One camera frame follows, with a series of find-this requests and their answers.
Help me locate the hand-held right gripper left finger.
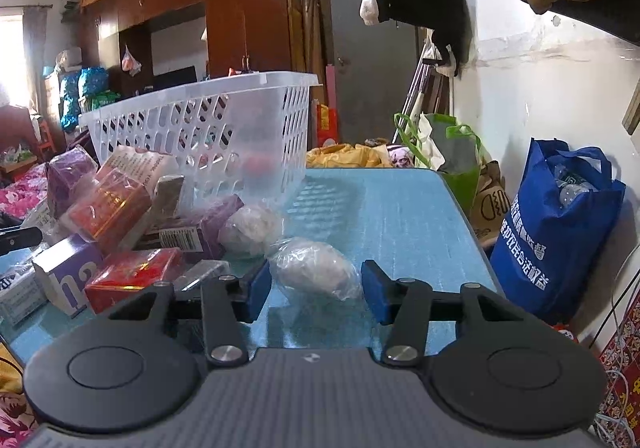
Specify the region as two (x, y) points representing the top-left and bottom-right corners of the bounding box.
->
(107, 259), (274, 369)

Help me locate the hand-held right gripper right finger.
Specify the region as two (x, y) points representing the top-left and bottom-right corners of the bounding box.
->
(360, 259), (526, 369)

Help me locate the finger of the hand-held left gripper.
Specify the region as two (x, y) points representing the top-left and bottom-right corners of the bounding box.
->
(0, 227), (44, 257)

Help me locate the plastic-wrapped white bundle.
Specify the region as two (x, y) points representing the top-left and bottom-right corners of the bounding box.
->
(267, 236), (364, 301)

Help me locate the red box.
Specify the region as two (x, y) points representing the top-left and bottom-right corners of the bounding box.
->
(66, 168), (152, 255)
(84, 248), (187, 315)

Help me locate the white plastic basket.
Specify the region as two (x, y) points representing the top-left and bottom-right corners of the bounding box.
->
(78, 71), (324, 219)

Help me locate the pink floral blanket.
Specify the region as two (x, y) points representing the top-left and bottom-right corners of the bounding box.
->
(0, 162), (52, 219)

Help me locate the plastic-wrapped white ball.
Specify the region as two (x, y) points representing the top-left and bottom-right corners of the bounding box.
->
(218, 204), (284, 257)

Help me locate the purple and white box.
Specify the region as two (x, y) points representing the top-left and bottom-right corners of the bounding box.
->
(32, 233), (107, 319)

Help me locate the purple box with barcode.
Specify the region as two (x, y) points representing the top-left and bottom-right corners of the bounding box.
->
(144, 195), (246, 265)

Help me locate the brown box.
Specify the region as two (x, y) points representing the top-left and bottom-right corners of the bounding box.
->
(149, 175), (186, 229)

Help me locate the yellow cloth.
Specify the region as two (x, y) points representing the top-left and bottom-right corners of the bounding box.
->
(305, 142), (397, 169)

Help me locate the brown paper bag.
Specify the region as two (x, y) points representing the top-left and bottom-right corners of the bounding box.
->
(471, 160), (512, 242)

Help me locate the green tote bag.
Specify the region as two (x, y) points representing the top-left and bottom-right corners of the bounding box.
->
(394, 112), (484, 215)

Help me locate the stack of blue plastic bags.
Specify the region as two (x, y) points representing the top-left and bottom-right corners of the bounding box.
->
(59, 66), (110, 131)

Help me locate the red bag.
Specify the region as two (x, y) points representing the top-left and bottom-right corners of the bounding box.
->
(315, 104), (340, 147)

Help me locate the blue tote bag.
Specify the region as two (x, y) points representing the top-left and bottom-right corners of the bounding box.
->
(489, 138), (627, 327)

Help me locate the hanging pink plastic bag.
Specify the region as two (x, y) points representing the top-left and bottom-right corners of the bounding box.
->
(121, 44), (143, 77)

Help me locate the grey door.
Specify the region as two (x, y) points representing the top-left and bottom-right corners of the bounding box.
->
(324, 0), (422, 145)

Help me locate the brown wooden wardrobe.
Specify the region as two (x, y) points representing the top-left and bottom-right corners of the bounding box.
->
(79, 0), (302, 101)

